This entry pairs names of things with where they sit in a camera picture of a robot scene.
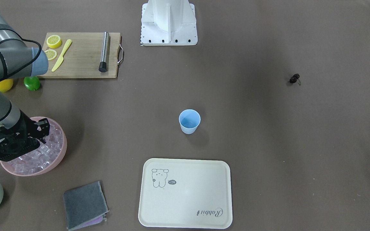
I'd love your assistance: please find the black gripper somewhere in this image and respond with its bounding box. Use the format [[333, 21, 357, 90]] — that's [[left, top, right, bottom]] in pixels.
[[0, 118, 50, 162]]

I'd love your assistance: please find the clear ice cubes pile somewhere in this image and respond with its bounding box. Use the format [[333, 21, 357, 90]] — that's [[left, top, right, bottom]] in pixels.
[[8, 122, 64, 175]]

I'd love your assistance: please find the dark cherries pair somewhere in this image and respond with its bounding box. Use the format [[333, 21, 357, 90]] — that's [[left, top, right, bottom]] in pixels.
[[289, 73, 301, 85]]

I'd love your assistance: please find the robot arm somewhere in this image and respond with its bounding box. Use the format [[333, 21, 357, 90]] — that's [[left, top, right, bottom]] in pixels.
[[0, 15, 50, 162]]

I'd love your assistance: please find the light blue cup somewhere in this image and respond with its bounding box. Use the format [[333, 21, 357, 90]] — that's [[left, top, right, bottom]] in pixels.
[[179, 109, 201, 134]]

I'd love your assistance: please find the pink bowl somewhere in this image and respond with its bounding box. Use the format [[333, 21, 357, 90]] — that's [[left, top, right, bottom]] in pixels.
[[0, 118, 67, 176]]

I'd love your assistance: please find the yellow lemon outer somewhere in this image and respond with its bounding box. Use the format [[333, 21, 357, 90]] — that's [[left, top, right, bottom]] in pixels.
[[0, 79, 14, 93]]

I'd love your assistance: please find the green lime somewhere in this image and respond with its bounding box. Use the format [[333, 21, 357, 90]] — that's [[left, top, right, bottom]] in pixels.
[[23, 76, 41, 91]]

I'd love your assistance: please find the yellow plastic knife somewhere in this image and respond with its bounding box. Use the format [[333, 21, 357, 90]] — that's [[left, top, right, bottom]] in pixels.
[[51, 39, 73, 72]]

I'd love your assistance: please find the grey folded cloth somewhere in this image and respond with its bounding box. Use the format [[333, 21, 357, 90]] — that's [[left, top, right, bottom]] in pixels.
[[63, 181, 109, 231]]

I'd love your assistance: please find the lemon slice lower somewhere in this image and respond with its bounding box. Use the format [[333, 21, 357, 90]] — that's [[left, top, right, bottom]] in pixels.
[[45, 49, 57, 61]]

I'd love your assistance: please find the lemon slice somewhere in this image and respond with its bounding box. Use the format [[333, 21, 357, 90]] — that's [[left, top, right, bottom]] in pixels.
[[45, 49, 57, 61], [46, 35, 63, 48]]

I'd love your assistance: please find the wooden cutting board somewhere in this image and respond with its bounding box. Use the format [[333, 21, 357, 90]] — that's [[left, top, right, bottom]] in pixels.
[[40, 32, 123, 79]]

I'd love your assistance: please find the lemon slice upper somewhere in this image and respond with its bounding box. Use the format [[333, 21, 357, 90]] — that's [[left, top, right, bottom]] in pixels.
[[46, 35, 63, 48]]

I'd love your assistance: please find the steel muddler black tip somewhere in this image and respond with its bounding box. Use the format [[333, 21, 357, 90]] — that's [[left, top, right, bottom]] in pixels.
[[98, 32, 110, 73]]

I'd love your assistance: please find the cream rabbit tray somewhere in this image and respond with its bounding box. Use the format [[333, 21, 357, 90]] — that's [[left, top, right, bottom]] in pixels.
[[138, 158, 233, 229]]

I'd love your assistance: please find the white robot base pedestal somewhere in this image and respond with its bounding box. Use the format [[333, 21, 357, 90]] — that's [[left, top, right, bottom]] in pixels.
[[140, 0, 198, 46]]

